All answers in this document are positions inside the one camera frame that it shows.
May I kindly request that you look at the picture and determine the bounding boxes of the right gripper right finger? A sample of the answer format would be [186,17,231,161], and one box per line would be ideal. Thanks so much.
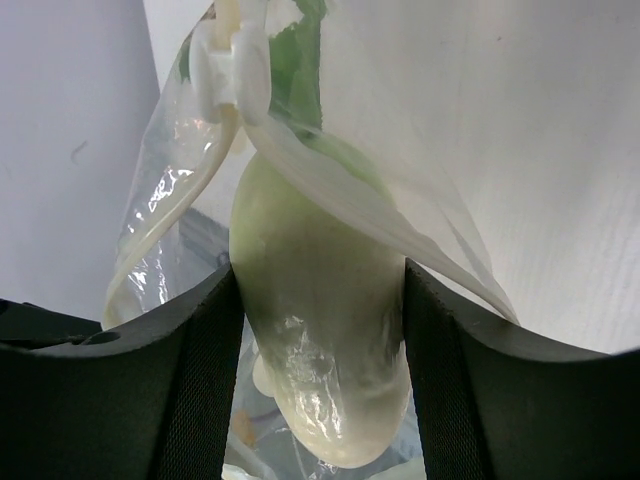
[403,261,639,479]

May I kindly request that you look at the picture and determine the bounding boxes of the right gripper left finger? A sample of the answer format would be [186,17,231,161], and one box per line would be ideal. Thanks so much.
[1,267,244,479]

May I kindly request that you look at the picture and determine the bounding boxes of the white daikon radish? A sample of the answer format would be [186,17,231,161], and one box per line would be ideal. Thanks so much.
[229,0,416,471]

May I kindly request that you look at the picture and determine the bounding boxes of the clear zip top bag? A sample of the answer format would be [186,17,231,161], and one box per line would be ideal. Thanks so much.
[101,1,516,469]

